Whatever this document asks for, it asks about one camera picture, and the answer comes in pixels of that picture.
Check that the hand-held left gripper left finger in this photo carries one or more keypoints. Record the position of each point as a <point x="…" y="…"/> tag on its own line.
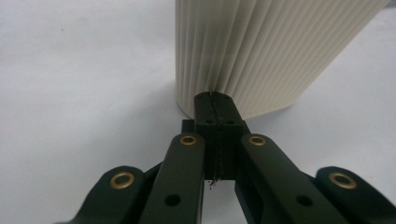
<point x="207" y="124"/>

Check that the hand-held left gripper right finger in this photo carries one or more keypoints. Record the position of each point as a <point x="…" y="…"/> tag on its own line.
<point x="230" y="130"/>

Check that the green ribbed pump bottle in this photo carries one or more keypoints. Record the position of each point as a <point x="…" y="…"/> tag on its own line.
<point x="249" y="49"/>

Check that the light grey table mat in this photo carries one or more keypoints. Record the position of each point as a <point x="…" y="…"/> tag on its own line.
<point x="77" y="77"/>

